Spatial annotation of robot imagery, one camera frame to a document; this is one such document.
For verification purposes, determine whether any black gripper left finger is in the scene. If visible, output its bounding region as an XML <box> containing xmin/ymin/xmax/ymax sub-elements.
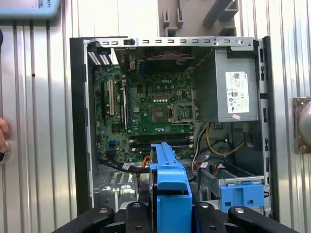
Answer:
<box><xmin>57</xmin><ymin>201</ymin><xmax>153</xmax><ymax>233</ymax></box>

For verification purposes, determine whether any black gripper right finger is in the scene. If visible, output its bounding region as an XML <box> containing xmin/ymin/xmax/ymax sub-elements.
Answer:
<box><xmin>194</xmin><ymin>202</ymin><xmax>292</xmax><ymax>233</ymax></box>

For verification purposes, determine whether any hard disk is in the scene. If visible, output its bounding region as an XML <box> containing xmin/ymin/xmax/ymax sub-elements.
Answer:
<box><xmin>148</xmin><ymin>142</ymin><xmax>194</xmax><ymax>233</ymax></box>

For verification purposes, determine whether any metal disk bay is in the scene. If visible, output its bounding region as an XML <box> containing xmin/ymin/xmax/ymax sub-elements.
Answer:
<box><xmin>92</xmin><ymin>169</ymin><xmax>151</xmax><ymax>212</ymax></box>

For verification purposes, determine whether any person's hand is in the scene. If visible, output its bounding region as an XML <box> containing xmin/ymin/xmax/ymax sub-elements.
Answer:
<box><xmin>0</xmin><ymin>117</ymin><xmax>11</xmax><ymax>154</ymax></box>

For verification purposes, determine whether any metal drive cage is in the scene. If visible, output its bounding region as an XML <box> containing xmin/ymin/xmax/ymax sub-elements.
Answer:
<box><xmin>198</xmin><ymin>167</ymin><xmax>267</xmax><ymax>214</ymax></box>

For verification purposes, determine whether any empty black RAM slot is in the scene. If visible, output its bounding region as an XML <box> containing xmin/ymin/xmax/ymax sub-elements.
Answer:
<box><xmin>128</xmin><ymin>135</ymin><xmax>195</xmax><ymax>144</ymax></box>

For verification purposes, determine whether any CPU socket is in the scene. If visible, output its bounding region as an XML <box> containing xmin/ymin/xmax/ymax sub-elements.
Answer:
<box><xmin>151</xmin><ymin>104</ymin><xmax>173</xmax><ymax>124</ymax></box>

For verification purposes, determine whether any black open PC case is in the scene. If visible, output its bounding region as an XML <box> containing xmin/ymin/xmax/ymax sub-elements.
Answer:
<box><xmin>69</xmin><ymin>35</ymin><xmax>274</xmax><ymax>219</ymax></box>

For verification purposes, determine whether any metal socket cover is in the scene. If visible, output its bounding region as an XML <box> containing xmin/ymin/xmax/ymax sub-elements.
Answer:
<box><xmin>171</xmin><ymin>103</ymin><xmax>196</xmax><ymax>125</ymax></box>

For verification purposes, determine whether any white expansion slot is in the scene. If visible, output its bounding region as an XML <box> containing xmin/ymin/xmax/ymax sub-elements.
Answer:
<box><xmin>108</xmin><ymin>80</ymin><xmax>115</xmax><ymax>116</ymax></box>

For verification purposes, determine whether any grey power supply unit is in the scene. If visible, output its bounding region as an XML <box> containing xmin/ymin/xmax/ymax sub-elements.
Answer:
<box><xmin>194</xmin><ymin>50</ymin><xmax>260</xmax><ymax>123</ymax></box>

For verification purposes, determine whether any green motherboard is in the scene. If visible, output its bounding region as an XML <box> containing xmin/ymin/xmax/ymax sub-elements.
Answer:
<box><xmin>93</xmin><ymin>65</ymin><xmax>199</xmax><ymax>165</ymax></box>

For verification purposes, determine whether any black case fan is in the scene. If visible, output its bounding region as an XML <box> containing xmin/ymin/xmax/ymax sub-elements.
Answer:
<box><xmin>143</xmin><ymin>47</ymin><xmax>195</xmax><ymax>70</ymax></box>

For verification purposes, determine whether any grey parts rack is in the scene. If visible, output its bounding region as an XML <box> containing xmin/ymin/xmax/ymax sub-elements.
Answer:
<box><xmin>157</xmin><ymin>0</ymin><xmax>238</xmax><ymax>37</ymax></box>

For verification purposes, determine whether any blue plastic drive bracket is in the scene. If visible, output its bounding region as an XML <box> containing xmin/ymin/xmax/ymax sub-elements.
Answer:
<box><xmin>219</xmin><ymin>183</ymin><xmax>265</xmax><ymax>214</ymax></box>

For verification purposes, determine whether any black cable bundle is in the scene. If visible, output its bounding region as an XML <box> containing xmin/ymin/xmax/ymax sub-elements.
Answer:
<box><xmin>97</xmin><ymin>155</ymin><xmax>151</xmax><ymax>174</ymax></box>

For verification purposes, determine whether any yellow wire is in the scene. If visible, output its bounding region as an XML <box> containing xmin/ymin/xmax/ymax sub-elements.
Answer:
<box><xmin>205</xmin><ymin>122</ymin><xmax>245</xmax><ymax>156</ymax></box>

